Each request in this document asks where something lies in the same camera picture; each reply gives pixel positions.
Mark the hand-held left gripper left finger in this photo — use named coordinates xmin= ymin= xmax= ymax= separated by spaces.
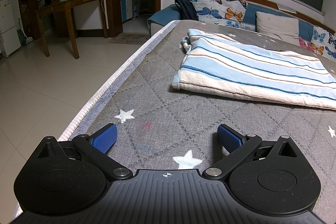
xmin=37 ymin=123 xmax=132 ymax=180

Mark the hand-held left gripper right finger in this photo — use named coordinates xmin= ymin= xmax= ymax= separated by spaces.
xmin=202 ymin=123 xmax=300 ymax=180

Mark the blue white striped garment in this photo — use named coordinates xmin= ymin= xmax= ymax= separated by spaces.
xmin=172 ymin=28 xmax=336 ymax=110

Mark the grey star print mattress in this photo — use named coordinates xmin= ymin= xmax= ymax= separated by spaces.
xmin=16 ymin=20 xmax=336 ymax=224

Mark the grey doormat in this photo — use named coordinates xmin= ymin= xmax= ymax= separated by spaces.
xmin=106 ymin=33 xmax=151 ymax=45

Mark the beige pillow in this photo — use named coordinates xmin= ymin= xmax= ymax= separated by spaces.
xmin=256 ymin=11 xmax=300 ymax=46

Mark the pink cloth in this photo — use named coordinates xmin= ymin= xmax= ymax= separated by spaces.
xmin=299 ymin=36 xmax=315 ymax=52

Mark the broom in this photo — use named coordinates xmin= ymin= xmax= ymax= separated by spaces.
xmin=17 ymin=18 xmax=33 ymax=46

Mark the large butterfly print pillow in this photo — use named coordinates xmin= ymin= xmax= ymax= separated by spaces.
xmin=193 ymin=0 xmax=248 ymax=28

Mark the blue upholstered wooden bench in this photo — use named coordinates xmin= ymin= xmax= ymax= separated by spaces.
xmin=146 ymin=0 xmax=336 ymax=59

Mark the blue white cabinet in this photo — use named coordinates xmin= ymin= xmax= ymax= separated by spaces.
xmin=121 ymin=0 xmax=139 ymax=22

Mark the small butterfly print pillow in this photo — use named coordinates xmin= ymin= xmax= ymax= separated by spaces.
xmin=310 ymin=26 xmax=336 ymax=60

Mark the black backpack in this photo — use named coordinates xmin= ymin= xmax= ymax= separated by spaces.
xmin=175 ymin=0 xmax=199 ymax=21

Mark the wooden desk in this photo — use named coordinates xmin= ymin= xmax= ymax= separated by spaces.
xmin=35 ymin=0 xmax=109 ymax=59

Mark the flat book on windowsill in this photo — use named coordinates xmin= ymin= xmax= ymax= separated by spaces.
xmin=277 ymin=4 xmax=298 ymax=14

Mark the white refrigerator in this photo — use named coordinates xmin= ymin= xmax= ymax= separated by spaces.
xmin=0 ymin=0 xmax=21 ymax=58

